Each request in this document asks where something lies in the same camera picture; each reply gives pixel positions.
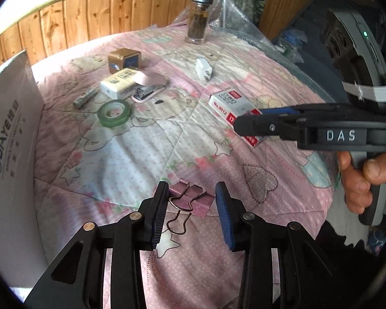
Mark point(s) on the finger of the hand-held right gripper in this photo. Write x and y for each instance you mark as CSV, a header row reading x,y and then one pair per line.
x,y
276,110
260,127

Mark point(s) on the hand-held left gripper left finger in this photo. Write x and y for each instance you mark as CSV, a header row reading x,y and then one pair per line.
x,y
158,228

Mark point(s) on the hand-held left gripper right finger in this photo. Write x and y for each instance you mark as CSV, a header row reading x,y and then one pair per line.
x,y
225,222

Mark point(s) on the pink binder clip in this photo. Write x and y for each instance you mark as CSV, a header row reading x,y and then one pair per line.
x,y
196,206

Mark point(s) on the white red staples box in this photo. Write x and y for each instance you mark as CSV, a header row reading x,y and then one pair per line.
x,y
225,103

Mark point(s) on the white charger plug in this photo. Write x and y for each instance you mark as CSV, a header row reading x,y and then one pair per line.
x,y
201,67

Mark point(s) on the pink stapler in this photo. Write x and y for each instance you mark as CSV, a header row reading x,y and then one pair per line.
x,y
151,79

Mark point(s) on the green tape roll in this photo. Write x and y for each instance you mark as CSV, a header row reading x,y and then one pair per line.
x,y
103,116

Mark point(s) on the grey marker pen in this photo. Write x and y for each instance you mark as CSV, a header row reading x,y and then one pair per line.
x,y
83,99

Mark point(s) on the large white cardboard box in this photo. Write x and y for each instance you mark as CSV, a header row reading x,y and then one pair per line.
x,y
9,167

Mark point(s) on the person's right hand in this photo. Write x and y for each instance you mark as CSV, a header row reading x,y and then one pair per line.
x,y
357,190

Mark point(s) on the clear plastic bag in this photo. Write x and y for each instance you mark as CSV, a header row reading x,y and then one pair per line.
x,y
291,43

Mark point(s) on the pink printed blanket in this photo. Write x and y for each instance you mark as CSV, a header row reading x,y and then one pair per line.
x,y
132,161

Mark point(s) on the bubble wrap sheet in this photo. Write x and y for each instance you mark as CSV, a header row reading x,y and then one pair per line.
x,y
244,29

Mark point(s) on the glass jar with metal lid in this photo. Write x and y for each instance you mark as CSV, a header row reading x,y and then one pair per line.
x,y
197,22

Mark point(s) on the cream rectangular box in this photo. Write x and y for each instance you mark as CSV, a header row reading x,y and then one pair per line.
x,y
117,83

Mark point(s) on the gold cube box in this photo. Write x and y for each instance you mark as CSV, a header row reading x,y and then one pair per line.
x,y
122,59

